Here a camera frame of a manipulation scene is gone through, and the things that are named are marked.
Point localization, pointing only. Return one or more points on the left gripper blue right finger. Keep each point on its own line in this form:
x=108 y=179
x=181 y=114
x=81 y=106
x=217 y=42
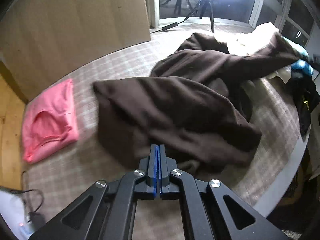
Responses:
x=209 y=209

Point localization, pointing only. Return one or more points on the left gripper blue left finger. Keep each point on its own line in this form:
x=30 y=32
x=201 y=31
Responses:
x=106 y=210

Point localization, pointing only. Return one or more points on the brown fleece garment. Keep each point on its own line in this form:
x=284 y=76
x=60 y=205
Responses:
x=192 y=103

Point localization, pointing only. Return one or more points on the plaid beige table cloth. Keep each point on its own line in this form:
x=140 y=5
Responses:
x=68 y=173

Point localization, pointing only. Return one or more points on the black power adapter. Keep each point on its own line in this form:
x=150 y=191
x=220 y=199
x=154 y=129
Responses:
x=36 y=220

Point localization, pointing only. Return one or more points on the folded pink shirt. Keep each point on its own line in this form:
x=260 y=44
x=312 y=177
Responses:
x=50 y=123

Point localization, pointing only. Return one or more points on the knotty pine wood panel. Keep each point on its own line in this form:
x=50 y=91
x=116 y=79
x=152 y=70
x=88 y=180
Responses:
x=12 y=109

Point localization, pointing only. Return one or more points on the black garment yellow print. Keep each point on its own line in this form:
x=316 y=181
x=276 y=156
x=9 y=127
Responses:
x=305 y=97

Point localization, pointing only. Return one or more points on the cream white garment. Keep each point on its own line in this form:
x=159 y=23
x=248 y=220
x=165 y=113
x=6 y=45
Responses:
x=260 y=42

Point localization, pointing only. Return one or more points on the blue garment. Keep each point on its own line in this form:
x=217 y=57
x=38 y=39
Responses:
x=300 y=64

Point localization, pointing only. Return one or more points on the light wood board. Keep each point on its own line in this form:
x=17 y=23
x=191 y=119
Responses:
x=44 y=40

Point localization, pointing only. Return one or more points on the black inline cable switch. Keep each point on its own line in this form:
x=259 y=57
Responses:
x=170 y=26

